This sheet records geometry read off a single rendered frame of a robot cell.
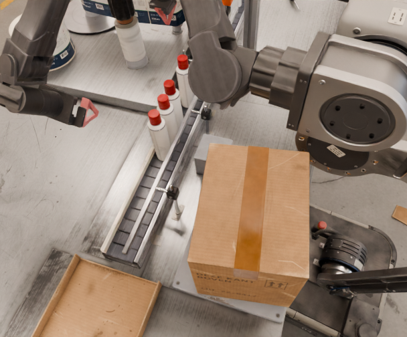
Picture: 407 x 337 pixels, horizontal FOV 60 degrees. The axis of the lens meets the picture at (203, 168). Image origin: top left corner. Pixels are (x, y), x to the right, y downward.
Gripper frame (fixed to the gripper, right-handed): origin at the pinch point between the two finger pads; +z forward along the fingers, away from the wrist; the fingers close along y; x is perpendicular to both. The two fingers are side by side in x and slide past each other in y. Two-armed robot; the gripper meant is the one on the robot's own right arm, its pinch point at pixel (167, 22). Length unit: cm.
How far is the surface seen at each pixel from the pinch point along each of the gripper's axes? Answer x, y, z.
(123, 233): 12, 68, 20
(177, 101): 14.2, 28.5, 5.3
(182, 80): 12.0, 18.5, 6.4
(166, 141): 14.8, 40.2, 10.2
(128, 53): -15.3, 4.7, 13.0
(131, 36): -13.1, 3.7, 5.9
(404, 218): 120, -12, 104
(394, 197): 114, -24, 105
